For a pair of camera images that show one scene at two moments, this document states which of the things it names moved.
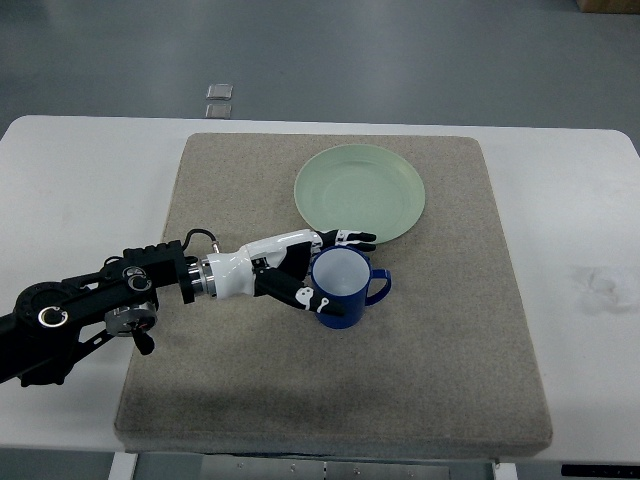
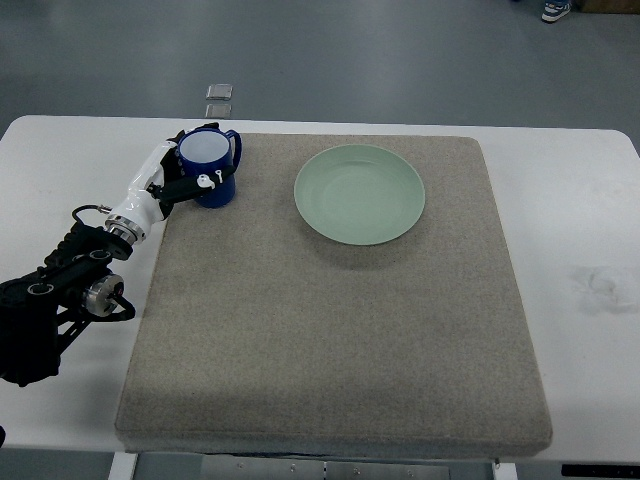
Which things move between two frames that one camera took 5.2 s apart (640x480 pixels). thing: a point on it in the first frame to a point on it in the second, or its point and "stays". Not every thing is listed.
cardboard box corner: [609, 6] stays
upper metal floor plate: [220, 91] stays
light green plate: [361, 189] stays
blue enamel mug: [344, 276] to [210, 151]
